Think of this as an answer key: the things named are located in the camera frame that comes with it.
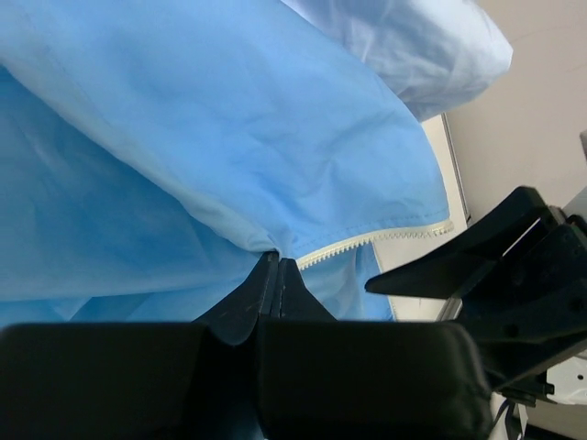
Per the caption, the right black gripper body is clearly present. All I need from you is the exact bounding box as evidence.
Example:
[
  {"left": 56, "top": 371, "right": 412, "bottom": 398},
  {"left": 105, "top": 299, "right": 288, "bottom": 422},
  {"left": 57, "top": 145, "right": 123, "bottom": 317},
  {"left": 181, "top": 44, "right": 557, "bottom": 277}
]
[{"left": 457, "top": 215, "right": 586, "bottom": 390}]

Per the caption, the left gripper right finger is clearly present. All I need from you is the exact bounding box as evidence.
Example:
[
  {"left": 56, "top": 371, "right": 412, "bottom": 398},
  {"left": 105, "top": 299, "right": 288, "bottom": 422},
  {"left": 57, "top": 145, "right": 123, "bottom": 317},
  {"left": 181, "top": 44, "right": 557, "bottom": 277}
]
[{"left": 256, "top": 259, "right": 493, "bottom": 439}]

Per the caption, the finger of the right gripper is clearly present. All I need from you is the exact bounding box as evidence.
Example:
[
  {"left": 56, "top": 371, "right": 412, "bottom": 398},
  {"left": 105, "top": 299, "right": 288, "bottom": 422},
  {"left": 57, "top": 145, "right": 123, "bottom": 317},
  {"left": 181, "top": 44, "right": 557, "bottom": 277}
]
[{"left": 366, "top": 186, "right": 558, "bottom": 299}]

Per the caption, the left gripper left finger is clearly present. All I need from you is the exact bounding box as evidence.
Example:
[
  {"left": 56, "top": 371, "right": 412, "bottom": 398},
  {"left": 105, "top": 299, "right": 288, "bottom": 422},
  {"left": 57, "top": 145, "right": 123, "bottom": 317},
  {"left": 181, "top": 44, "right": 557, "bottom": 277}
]
[{"left": 1, "top": 253, "right": 279, "bottom": 439}]

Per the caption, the light blue zip jacket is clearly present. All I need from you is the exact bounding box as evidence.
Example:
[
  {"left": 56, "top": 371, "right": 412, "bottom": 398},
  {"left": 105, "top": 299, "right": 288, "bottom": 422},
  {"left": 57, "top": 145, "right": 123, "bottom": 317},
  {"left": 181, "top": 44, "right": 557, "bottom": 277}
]
[{"left": 1, "top": 1, "right": 513, "bottom": 326}]

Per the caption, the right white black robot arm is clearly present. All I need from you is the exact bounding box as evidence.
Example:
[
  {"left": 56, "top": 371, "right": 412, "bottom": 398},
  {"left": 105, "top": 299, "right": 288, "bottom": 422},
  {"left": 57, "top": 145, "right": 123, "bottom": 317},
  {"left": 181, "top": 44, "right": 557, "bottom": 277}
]
[{"left": 366, "top": 186, "right": 586, "bottom": 404}]

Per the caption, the right aluminium frame rail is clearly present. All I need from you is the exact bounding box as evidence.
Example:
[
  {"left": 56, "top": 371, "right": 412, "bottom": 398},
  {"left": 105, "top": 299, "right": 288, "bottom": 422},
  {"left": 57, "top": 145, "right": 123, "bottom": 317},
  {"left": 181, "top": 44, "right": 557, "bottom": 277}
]
[{"left": 440, "top": 112, "right": 473, "bottom": 226}]

